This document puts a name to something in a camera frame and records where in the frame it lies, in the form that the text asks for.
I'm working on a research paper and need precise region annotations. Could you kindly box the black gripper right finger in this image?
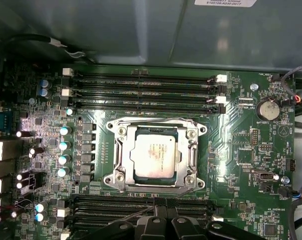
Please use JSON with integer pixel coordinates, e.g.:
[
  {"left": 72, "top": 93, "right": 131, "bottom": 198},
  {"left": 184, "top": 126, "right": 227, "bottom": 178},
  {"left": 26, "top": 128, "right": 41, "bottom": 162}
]
[{"left": 166, "top": 199, "right": 265, "bottom": 240}]

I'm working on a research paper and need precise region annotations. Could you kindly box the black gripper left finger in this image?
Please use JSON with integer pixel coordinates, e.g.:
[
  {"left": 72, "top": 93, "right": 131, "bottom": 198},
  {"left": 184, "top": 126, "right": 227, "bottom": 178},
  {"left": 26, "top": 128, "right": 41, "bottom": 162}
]
[{"left": 82, "top": 198, "right": 168, "bottom": 240}]

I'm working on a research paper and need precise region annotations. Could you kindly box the silver CPU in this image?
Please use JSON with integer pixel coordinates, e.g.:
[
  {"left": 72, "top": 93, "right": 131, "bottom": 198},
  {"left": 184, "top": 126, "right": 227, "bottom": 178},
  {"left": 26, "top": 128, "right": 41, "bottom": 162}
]
[{"left": 129, "top": 126, "right": 180, "bottom": 187}]

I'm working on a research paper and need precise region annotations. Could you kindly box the metal socket cover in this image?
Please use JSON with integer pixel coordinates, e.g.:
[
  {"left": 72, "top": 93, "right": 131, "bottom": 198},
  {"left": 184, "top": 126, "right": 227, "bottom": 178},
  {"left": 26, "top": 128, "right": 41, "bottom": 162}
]
[{"left": 120, "top": 123, "right": 193, "bottom": 190}]

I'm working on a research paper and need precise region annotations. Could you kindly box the black RAM slot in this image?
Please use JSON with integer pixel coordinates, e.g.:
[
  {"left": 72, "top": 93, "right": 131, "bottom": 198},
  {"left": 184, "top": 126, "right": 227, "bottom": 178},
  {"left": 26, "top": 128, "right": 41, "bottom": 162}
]
[
  {"left": 62, "top": 67, "right": 228, "bottom": 84},
  {"left": 58, "top": 194, "right": 216, "bottom": 210},
  {"left": 57, "top": 214, "right": 141, "bottom": 230},
  {"left": 61, "top": 88, "right": 228, "bottom": 105},
  {"left": 61, "top": 99, "right": 226, "bottom": 115},
  {"left": 57, "top": 204, "right": 224, "bottom": 223},
  {"left": 62, "top": 79, "right": 228, "bottom": 94}
]

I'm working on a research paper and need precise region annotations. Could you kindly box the CPU socket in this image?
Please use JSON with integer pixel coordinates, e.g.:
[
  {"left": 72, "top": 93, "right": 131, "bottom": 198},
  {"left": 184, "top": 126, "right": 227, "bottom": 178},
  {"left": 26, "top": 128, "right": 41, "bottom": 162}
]
[{"left": 103, "top": 116, "right": 208, "bottom": 200}]

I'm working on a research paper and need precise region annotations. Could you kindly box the green motherboard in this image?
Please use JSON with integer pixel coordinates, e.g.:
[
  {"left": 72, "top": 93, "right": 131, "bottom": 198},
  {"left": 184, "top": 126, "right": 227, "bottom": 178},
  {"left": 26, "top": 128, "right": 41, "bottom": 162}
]
[{"left": 0, "top": 63, "right": 298, "bottom": 240}]

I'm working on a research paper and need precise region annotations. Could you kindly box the silver internal USB port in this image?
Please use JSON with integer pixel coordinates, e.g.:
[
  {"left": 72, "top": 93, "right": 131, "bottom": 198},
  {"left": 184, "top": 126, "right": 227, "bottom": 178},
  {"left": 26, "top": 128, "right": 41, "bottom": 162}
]
[{"left": 252, "top": 169, "right": 275, "bottom": 184}]

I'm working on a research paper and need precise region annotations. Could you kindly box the silver coin battery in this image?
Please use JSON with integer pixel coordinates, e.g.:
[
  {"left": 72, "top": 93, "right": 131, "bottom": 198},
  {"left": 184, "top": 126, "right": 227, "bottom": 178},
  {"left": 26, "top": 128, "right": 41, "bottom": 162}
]
[{"left": 256, "top": 98, "right": 280, "bottom": 121}]

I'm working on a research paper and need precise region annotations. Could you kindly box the silver rear port block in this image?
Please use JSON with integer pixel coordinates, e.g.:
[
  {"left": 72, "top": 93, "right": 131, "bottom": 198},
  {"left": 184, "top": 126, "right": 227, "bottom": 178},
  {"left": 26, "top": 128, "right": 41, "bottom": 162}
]
[
  {"left": 0, "top": 161, "right": 16, "bottom": 181},
  {"left": 0, "top": 139, "right": 23, "bottom": 161}
]

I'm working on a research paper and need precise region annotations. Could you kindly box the blue rear port connector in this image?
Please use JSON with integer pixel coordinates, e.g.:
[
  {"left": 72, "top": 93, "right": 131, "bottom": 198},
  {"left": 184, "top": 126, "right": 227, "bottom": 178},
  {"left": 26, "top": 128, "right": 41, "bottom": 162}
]
[{"left": 0, "top": 106, "right": 15, "bottom": 131}]

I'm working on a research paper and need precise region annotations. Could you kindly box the black PC case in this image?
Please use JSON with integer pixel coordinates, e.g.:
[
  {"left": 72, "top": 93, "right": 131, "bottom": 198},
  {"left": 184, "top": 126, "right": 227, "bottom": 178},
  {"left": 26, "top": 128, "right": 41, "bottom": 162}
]
[{"left": 0, "top": 0, "right": 302, "bottom": 75}]

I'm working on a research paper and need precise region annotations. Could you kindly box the black wire white sleeve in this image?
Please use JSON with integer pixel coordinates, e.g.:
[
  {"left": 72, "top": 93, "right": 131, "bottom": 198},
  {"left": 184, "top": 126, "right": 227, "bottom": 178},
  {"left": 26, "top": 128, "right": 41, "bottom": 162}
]
[{"left": 12, "top": 34, "right": 98, "bottom": 63}]

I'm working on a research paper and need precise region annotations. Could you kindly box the white case wall sticker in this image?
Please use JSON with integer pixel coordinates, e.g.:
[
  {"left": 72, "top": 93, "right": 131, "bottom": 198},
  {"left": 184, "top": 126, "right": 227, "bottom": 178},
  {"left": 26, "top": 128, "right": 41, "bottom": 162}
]
[{"left": 194, "top": 0, "right": 261, "bottom": 8}]

